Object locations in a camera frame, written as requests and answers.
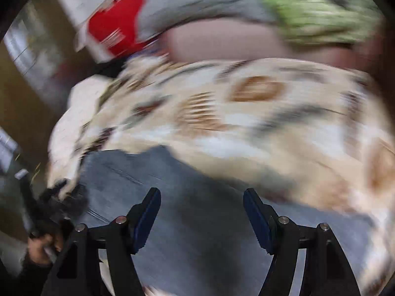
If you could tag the grey pillow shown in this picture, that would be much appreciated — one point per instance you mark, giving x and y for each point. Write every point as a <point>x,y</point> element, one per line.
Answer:
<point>197,3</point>

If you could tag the person's left forearm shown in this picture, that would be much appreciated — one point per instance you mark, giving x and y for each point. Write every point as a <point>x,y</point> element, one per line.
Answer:
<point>32,279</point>

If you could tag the red and white carton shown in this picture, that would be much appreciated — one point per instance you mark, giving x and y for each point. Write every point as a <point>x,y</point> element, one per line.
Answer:
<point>115,24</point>

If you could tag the green patterned pillow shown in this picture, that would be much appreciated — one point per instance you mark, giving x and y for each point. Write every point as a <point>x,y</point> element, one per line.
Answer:
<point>321,9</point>

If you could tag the person's left hand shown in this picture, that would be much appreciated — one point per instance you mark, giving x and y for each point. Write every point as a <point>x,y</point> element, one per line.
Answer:
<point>41,248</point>

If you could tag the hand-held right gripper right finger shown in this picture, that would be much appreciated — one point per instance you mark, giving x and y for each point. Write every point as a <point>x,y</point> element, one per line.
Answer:
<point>257,222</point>

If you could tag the cream leaf printed blanket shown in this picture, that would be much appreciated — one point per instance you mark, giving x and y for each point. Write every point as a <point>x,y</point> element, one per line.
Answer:
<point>247,120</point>

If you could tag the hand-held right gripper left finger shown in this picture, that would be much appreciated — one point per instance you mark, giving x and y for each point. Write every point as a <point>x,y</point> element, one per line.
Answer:
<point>148,222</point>

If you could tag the pink cushion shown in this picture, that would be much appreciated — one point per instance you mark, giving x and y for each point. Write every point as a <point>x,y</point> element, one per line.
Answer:
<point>222,41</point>

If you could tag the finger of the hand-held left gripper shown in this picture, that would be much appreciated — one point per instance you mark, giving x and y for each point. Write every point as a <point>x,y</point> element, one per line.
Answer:
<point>69,199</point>

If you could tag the blue denim pants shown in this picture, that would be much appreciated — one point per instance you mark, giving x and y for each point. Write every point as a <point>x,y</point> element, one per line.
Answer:
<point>197,215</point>

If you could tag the white patterned pillow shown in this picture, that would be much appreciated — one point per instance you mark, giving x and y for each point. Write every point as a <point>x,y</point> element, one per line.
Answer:
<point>85,98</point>

